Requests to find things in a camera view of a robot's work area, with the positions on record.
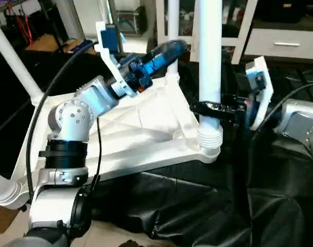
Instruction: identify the white plastic table leg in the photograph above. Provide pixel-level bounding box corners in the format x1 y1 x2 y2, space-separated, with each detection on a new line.
0 170 24 209
0 18 45 106
165 0 181 82
195 0 225 156

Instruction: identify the white plastic table top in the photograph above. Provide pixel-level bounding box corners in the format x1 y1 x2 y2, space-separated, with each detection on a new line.
0 72 221 210

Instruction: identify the white glass-door cabinet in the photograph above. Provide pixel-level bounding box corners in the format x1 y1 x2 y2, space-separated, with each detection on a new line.
155 0 260 65

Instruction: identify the blue cardboard box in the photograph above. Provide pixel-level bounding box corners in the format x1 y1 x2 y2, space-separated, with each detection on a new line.
64 39 98 53

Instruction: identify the white low drawer unit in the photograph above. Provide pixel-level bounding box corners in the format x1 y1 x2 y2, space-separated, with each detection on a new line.
245 28 313 61

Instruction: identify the black work mat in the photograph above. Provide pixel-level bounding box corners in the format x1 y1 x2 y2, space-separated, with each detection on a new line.
0 39 313 247

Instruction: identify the red wire bundle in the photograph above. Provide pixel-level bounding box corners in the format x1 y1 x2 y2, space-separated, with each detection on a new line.
5 0 36 42

